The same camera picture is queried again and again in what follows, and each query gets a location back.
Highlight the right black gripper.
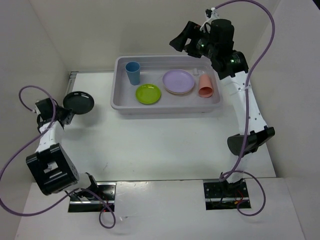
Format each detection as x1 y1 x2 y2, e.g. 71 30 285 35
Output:
169 20 218 59

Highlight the black plate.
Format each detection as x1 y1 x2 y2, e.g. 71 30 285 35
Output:
63 91 95 115

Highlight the purple plastic plate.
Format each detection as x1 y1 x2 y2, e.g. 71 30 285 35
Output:
162 69 195 94

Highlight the orange plastic plate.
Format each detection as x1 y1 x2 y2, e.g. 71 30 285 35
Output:
165 87 193 96

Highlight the blue plastic cup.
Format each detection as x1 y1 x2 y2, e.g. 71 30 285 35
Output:
125 61 141 86

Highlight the coral plastic cup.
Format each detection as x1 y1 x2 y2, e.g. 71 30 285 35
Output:
198 74 214 98

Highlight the green plastic plate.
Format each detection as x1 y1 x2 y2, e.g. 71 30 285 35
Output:
135 83 162 105

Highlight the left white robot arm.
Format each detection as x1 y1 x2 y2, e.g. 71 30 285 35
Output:
26 98 100 200

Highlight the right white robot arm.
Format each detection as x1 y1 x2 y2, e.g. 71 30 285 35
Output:
169 19 275 197

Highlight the lavender plastic bin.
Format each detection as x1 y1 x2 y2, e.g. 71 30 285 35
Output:
110 55 223 115

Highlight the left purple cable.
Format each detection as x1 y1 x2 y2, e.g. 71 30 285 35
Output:
0 85 116 229

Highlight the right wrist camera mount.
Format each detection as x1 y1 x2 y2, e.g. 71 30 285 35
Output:
200 7 220 33

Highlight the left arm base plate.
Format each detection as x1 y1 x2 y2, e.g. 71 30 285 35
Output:
68 181 117 213

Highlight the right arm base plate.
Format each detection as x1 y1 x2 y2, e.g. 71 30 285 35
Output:
203 179 251 211

